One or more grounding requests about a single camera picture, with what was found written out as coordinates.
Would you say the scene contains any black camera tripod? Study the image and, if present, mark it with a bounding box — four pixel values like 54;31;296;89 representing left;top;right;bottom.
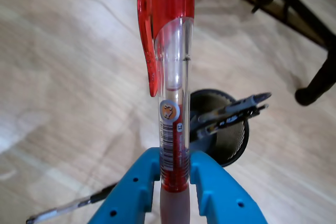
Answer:
195;0;336;106

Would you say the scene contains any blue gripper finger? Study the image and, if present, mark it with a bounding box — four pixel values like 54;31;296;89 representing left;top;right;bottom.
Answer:
89;147;161;224
190;151;269;224

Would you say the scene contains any black mesh pen holder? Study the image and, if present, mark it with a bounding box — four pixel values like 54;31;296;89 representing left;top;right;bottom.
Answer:
189;89;250;167

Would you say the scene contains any clear capped pen black grip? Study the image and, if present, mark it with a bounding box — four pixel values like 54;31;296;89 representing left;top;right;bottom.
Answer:
26;183;119;224

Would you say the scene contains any grey grip clear pen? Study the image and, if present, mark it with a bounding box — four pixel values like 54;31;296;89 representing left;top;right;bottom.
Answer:
198;92;272;124

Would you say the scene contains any black clip pen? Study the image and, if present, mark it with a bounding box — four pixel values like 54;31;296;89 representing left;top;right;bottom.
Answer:
193;104;270;141

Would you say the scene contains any red clear pen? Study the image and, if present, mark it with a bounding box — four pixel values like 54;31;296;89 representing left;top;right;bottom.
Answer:
136;0;196;224

